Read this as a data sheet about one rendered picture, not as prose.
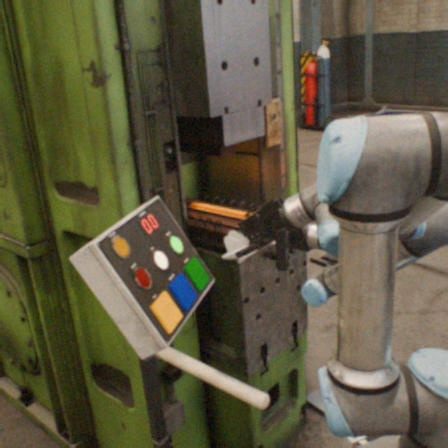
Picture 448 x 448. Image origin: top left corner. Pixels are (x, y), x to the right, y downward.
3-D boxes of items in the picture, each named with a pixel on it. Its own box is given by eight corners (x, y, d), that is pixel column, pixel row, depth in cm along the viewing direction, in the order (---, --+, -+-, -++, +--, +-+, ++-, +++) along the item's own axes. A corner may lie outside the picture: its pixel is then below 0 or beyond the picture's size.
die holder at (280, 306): (308, 330, 204) (306, 225, 189) (248, 377, 179) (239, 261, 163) (207, 293, 241) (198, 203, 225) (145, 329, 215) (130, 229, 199)
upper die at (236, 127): (265, 134, 170) (263, 105, 167) (224, 146, 157) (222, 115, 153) (178, 128, 197) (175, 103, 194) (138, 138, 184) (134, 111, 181)
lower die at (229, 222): (269, 234, 183) (268, 211, 180) (232, 253, 169) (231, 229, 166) (187, 215, 210) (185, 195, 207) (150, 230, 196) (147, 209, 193)
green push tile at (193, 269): (210, 278, 138) (195, 255, 137) (201, 291, 131) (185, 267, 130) (205, 281, 139) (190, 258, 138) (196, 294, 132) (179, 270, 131)
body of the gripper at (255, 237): (242, 215, 129) (283, 192, 123) (260, 243, 130) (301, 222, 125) (234, 225, 122) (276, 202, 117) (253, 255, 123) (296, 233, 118)
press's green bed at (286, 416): (309, 423, 221) (307, 330, 204) (255, 477, 196) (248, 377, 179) (215, 377, 257) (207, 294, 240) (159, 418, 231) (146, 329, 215)
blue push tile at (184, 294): (198, 296, 129) (181, 272, 128) (187, 311, 122) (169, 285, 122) (192, 299, 130) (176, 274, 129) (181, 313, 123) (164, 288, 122)
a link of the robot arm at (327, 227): (376, 230, 102) (365, 194, 110) (320, 233, 103) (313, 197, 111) (372, 256, 108) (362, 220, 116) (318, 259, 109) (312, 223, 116)
